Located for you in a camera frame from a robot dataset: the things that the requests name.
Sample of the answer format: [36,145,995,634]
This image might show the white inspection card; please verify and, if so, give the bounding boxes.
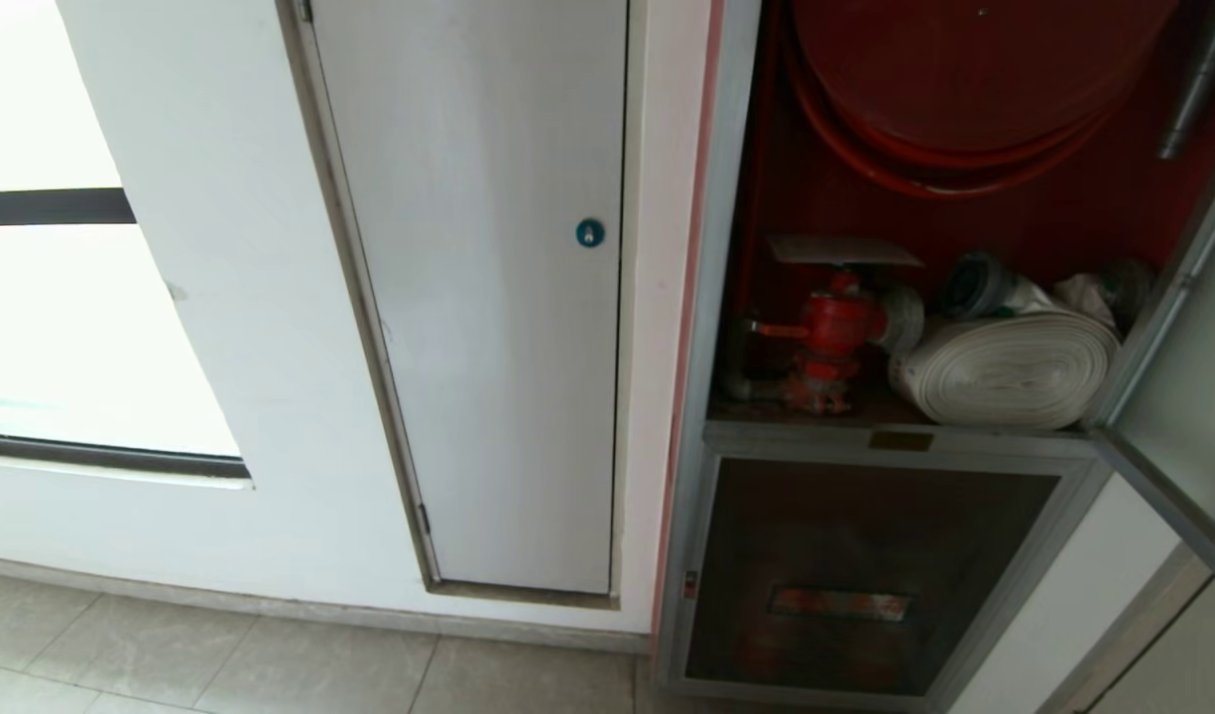
[766,234,927,269]

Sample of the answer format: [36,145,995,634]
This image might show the dark glass lower cabinet door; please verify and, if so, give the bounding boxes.
[663,442,1110,711]

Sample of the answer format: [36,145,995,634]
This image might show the rolled white fire hose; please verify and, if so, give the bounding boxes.
[889,311,1122,429]

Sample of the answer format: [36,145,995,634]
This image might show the red hose reel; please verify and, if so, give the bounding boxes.
[782,0,1181,201]

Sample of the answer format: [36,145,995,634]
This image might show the metal fire hydrant cabinet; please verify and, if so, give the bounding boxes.
[653,0,1215,713]

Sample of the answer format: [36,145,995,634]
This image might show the white utility access door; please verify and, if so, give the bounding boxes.
[295,0,630,596]

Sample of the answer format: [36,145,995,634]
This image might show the window with dark frame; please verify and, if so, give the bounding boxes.
[0,0,253,481]

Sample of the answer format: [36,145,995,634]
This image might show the metal hose nozzle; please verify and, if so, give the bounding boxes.
[1158,0,1215,162]

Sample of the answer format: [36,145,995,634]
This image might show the metal hose coupling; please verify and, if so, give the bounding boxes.
[940,252,1015,320]

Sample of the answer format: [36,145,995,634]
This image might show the red fire hydrant valve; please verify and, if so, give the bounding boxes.
[744,266,927,416]

